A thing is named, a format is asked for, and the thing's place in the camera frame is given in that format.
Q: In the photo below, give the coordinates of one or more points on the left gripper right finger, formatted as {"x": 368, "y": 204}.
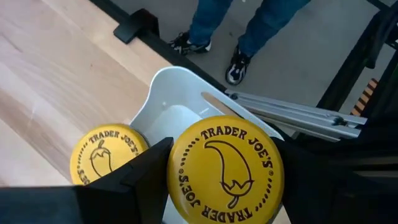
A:
{"x": 304, "y": 193}

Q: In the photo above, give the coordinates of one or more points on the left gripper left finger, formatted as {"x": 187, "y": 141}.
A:
{"x": 136, "y": 193}

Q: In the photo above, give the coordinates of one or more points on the yellow-lidded seasoning tin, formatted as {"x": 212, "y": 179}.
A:
{"x": 105, "y": 152}
{"x": 225, "y": 171}

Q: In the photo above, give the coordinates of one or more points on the silver aluminium extrusion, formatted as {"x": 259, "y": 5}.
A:
{"x": 295, "y": 115}

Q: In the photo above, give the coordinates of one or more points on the white plastic bin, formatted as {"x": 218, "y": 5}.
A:
{"x": 180, "y": 93}

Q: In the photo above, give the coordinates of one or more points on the black mat orange striped edge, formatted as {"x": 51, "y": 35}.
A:
{"x": 365, "y": 96}

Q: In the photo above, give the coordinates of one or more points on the person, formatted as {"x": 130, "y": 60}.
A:
{"x": 267, "y": 25}

